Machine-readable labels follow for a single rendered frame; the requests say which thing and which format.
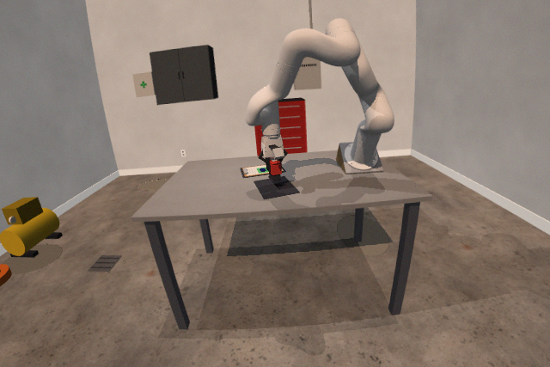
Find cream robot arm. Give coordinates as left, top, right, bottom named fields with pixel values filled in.
left=246, top=18, right=394, bottom=170

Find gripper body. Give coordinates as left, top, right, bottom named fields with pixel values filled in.
left=261, top=134, right=284, bottom=158

